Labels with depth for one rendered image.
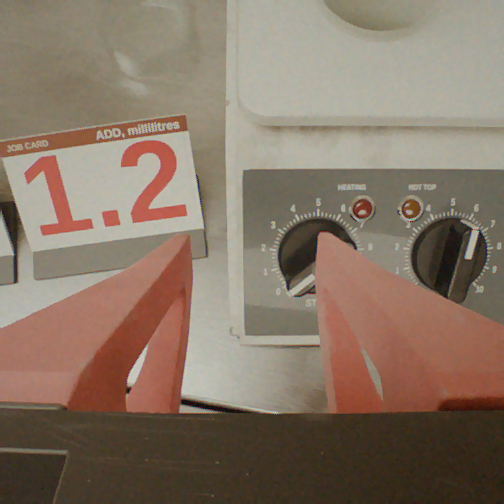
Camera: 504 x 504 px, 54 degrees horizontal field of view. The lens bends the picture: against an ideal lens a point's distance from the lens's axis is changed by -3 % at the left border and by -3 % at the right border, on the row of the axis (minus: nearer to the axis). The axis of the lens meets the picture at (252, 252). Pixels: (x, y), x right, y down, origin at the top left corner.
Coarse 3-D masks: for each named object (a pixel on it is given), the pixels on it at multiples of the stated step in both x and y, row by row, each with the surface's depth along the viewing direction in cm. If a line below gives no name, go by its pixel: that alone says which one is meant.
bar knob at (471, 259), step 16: (432, 224) 21; (448, 224) 20; (464, 224) 20; (416, 240) 21; (432, 240) 21; (448, 240) 20; (464, 240) 19; (480, 240) 19; (416, 256) 21; (432, 256) 21; (448, 256) 20; (464, 256) 19; (480, 256) 21; (416, 272) 21; (432, 272) 21; (448, 272) 20; (464, 272) 19; (480, 272) 21; (432, 288) 21; (448, 288) 20; (464, 288) 20
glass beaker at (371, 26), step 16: (320, 0) 19; (336, 0) 18; (352, 0) 17; (368, 0) 17; (384, 0) 17; (400, 0) 17; (416, 0) 17; (432, 0) 17; (336, 16) 18; (352, 16) 18; (368, 16) 18; (384, 16) 17; (400, 16) 18; (416, 16) 18; (352, 32) 19; (368, 32) 18; (384, 32) 18; (400, 32) 18
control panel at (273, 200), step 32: (256, 192) 20; (288, 192) 20; (320, 192) 20; (352, 192) 20; (384, 192) 20; (416, 192) 20; (448, 192) 20; (480, 192) 20; (256, 224) 21; (288, 224) 21; (352, 224) 21; (384, 224) 21; (416, 224) 21; (480, 224) 21; (256, 256) 21; (384, 256) 21; (256, 288) 21; (480, 288) 21; (256, 320) 22; (288, 320) 22
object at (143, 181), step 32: (32, 160) 24; (64, 160) 24; (96, 160) 24; (128, 160) 24; (160, 160) 24; (32, 192) 24; (64, 192) 24; (96, 192) 25; (128, 192) 25; (160, 192) 25; (32, 224) 25; (64, 224) 25; (96, 224) 25; (128, 224) 25
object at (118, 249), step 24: (192, 168) 25; (192, 192) 25; (24, 216) 25; (48, 240) 26; (72, 240) 26; (96, 240) 26; (120, 240) 26; (144, 240) 26; (192, 240) 26; (48, 264) 26; (72, 264) 26; (96, 264) 26; (120, 264) 26
